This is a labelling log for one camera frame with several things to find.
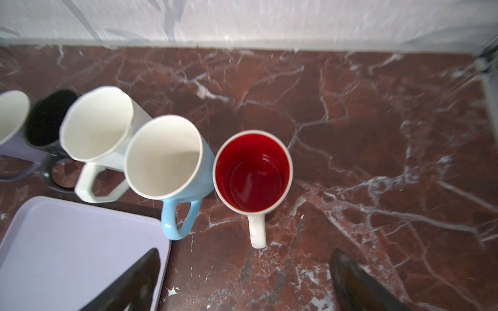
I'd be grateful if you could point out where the white faceted mug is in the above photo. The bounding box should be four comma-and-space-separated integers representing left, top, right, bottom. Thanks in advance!
60, 86, 152, 203

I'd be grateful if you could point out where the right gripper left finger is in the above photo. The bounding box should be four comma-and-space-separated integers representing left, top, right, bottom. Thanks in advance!
82, 248, 161, 310

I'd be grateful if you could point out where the cream round mug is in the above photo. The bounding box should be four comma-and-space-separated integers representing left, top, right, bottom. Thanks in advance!
213, 130, 294, 249

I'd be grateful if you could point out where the black enamel mug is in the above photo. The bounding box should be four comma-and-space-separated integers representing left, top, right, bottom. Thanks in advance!
25, 89, 79, 193

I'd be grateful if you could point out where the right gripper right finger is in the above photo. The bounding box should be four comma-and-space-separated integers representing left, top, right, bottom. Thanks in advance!
329, 248, 409, 310

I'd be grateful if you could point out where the light blue mug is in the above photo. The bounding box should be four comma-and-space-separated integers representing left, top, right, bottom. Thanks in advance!
124, 115, 215, 241

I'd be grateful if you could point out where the lavender mug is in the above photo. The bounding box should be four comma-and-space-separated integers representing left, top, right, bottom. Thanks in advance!
1, 90, 47, 182

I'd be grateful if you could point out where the lavender plastic tray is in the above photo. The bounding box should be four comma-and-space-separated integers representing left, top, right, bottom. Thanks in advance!
1, 196, 171, 310

